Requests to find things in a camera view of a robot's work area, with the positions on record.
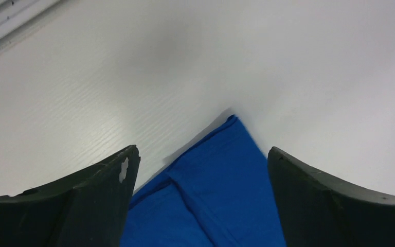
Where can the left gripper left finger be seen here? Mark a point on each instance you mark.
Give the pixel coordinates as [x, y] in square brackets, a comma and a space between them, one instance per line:
[86, 208]

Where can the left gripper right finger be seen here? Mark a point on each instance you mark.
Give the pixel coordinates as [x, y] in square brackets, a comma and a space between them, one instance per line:
[318, 209]

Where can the blue t shirt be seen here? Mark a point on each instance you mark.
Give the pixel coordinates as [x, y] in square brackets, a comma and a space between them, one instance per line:
[216, 193]

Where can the aluminium frame rail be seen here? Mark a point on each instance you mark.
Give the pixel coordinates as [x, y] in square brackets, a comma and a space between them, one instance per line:
[15, 13]

